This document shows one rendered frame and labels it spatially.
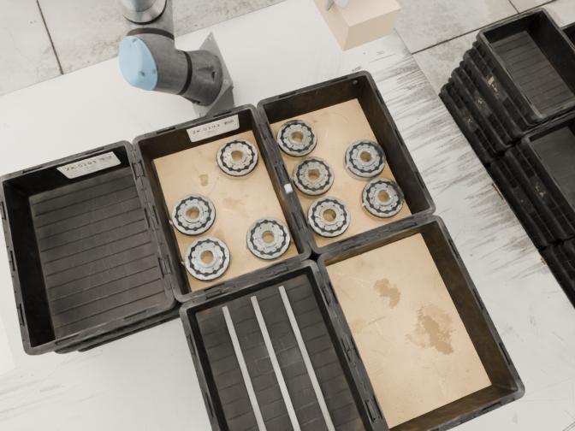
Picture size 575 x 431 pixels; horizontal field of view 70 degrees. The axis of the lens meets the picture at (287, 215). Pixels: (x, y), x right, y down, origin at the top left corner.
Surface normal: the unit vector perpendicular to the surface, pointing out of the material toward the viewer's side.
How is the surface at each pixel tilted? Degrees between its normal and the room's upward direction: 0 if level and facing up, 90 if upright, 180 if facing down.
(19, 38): 0
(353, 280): 0
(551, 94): 0
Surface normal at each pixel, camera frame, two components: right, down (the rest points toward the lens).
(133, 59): -0.66, 0.19
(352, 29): 0.42, 0.87
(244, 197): 0.04, -0.30
